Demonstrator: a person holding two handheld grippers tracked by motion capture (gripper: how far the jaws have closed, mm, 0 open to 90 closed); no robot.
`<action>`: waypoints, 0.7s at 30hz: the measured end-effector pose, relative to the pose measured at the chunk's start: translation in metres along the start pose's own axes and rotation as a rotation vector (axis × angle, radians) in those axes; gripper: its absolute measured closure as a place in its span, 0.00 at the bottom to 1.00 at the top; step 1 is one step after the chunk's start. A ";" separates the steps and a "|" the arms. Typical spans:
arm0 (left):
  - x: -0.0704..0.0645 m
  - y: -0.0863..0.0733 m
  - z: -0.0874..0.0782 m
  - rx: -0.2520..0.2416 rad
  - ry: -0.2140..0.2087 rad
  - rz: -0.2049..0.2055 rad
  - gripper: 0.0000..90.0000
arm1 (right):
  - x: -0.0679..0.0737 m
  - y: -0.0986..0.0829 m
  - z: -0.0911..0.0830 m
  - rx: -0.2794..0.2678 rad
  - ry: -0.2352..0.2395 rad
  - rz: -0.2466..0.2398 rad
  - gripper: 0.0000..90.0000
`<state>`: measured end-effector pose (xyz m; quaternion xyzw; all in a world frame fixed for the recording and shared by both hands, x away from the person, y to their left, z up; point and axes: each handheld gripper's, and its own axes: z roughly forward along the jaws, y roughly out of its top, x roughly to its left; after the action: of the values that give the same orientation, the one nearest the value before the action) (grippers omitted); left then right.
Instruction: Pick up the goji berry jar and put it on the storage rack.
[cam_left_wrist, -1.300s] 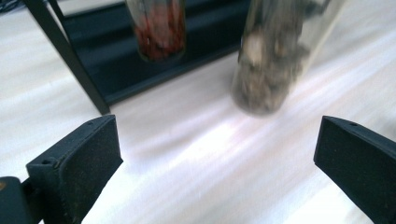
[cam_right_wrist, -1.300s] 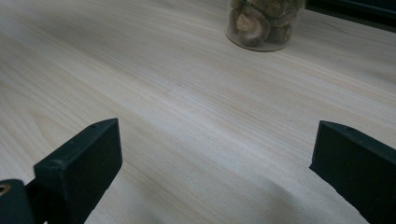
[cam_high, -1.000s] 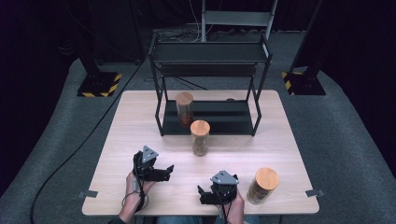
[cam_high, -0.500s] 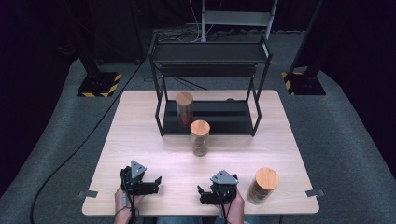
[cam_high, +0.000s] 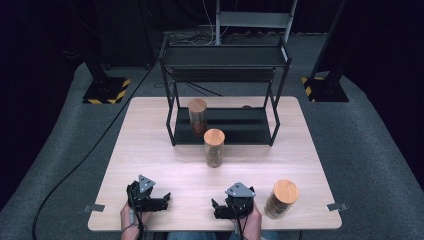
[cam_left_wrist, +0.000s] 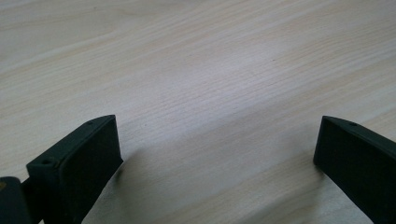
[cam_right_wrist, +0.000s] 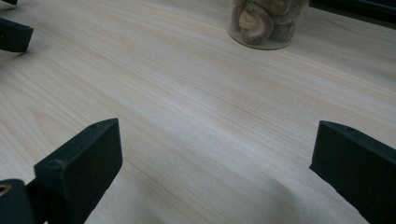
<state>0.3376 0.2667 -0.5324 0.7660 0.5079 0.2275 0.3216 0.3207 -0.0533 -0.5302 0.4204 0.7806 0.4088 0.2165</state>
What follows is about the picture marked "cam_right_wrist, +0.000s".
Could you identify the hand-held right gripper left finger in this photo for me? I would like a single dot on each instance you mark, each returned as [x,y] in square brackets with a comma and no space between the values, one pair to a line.
[81,168]

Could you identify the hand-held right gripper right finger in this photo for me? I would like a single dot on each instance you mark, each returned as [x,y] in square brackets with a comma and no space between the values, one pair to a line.
[358,168]

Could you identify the wooden-lid jar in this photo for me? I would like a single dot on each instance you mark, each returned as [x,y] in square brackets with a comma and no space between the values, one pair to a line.
[264,21]

